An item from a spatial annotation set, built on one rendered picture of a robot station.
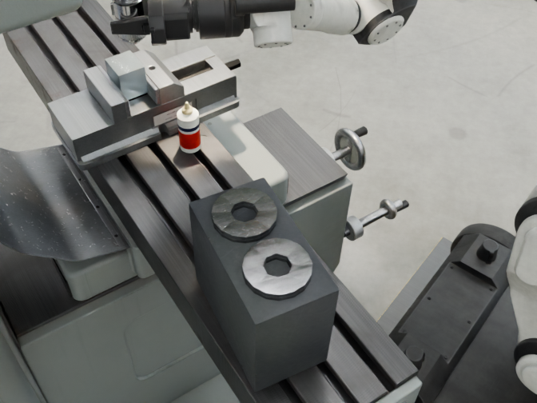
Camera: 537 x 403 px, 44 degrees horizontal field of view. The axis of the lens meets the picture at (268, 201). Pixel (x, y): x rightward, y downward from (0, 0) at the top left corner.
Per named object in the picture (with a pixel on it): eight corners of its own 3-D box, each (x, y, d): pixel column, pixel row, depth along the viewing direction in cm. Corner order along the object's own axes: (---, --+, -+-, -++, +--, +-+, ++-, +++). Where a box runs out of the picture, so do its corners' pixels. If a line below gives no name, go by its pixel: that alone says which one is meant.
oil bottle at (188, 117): (194, 136, 129) (191, 92, 121) (204, 149, 127) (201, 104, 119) (176, 144, 128) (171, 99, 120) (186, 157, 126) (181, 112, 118)
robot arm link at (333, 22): (284, 5, 121) (346, 13, 135) (311, 49, 119) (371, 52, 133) (320, -38, 115) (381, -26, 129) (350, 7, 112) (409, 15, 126)
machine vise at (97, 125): (204, 67, 144) (201, 24, 136) (241, 105, 136) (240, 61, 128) (50, 126, 131) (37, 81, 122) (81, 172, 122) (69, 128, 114)
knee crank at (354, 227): (399, 198, 180) (402, 184, 176) (413, 213, 177) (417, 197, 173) (334, 233, 172) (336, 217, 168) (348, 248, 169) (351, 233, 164)
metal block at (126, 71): (134, 75, 129) (129, 49, 124) (148, 92, 125) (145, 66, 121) (109, 85, 127) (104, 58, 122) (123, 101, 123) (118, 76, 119)
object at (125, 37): (112, 35, 110) (106, 4, 106) (132, 23, 113) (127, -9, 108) (133, 46, 108) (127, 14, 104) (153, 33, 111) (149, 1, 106)
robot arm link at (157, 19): (145, -30, 109) (217, -35, 110) (152, 20, 116) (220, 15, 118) (146, 12, 101) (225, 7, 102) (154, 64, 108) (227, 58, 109)
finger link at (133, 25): (109, 17, 105) (149, 14, 106) (112, 34, 107) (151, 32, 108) (109, 23, 104) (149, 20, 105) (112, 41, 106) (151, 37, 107)
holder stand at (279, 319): (263, 253, 111) (264, 169, 96) (328, 361, 98) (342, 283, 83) (196, 278, 107) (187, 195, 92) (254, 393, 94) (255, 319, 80)
